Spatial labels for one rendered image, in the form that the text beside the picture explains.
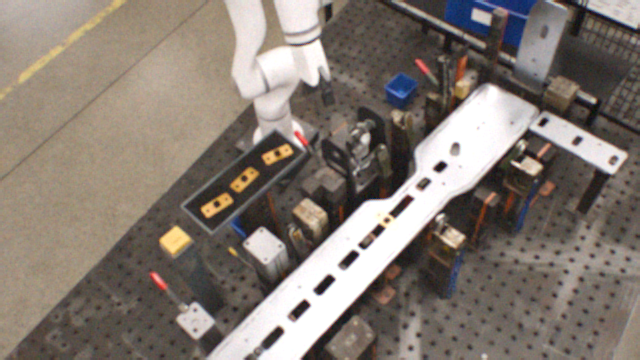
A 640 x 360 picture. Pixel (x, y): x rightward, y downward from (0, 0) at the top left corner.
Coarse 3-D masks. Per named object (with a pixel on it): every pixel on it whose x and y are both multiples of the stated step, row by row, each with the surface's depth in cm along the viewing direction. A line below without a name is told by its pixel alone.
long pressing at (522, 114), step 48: (480, 96) 195; (432, 144) 185; (480, 144) 184; (432, 192) 175; (336, 240) 167; (384, 240) 166; (288, 288) 160; (336, 288) 159; (240, 336) 153; (288, 336) 152
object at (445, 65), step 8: (440, 56) 179; (448, 56) 177; (440, 64) 177; (448, 64) 177; (440, 72) 180; (448, 72) 181; (440, 80) 182; (448, 80) 184; (440, 88) 185; (448, 88) 186; (448, 96) 189
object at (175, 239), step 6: (174, 228) 155; (168, 234) 154; (174, 234) 154; (180, 234) 154; (162, 240) 153; (168, 240) 153; (174, 240) 153; (180, 240) 153; (186, 240) 153; (168, 246) 152; (174, 246) 152; (180, 246) 152; (174, 252) 151
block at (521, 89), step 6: (510, 78) 199; (510, 84) 200; (516, 84) 198; (522, 84) 197; (510, 90) 201; (516, 90) 199; (522, 90) 197; (528, 90) 195; (534, 90) 195; (516, 96) 201; (522, 96) 199; (528, 96) 197; (534, 96) 195; (540, 96) 196; (528, 102) 199; (534, 102) 197; (522, 138) 214
